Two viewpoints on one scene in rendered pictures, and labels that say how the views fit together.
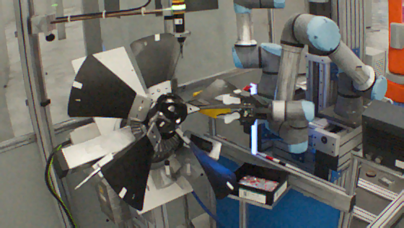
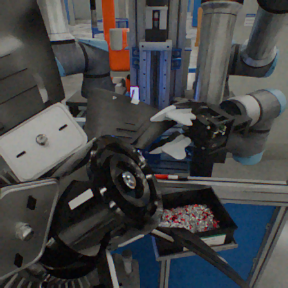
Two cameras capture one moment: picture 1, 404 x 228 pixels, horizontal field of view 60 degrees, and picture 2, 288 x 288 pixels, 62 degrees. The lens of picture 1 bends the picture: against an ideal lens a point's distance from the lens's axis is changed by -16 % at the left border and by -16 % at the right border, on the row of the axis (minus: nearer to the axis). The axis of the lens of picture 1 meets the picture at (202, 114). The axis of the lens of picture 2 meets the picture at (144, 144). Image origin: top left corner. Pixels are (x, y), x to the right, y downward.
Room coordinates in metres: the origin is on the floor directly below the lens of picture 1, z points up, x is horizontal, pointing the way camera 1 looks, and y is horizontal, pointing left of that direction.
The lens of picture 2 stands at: (1.15, 0.24, 1.39)
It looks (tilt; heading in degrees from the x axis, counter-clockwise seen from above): 31 degrees down; 313
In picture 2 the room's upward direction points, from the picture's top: straight up
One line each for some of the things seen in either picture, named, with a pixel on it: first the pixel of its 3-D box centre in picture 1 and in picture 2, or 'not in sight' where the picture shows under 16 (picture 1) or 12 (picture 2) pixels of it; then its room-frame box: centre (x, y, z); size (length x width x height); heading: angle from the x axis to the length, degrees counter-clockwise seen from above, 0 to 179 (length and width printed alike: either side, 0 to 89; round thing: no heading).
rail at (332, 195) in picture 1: (272, 168); (164, 187); (1.54, -0.29, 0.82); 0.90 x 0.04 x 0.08; 38
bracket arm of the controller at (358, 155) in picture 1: (377, 161); not in sight; (1.12, -0.62, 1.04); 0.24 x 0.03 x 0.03; 38
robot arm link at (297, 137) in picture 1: (295, 135); (243, 141); (1.32, -0.34, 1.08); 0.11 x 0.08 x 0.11; 24
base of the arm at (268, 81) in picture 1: (273, 78); (97, 82); (2.00, -0.38, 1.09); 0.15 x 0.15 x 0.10
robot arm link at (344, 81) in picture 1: (351, 77); (218, 57); (1.59, -0.68, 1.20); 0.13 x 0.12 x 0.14; 24
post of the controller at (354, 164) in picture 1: (353, 172); not in sight; (1.20, -0.55, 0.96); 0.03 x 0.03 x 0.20; 38
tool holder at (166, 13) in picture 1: (177, 22); not in sight; (1.40, 0.06, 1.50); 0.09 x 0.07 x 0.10; 73
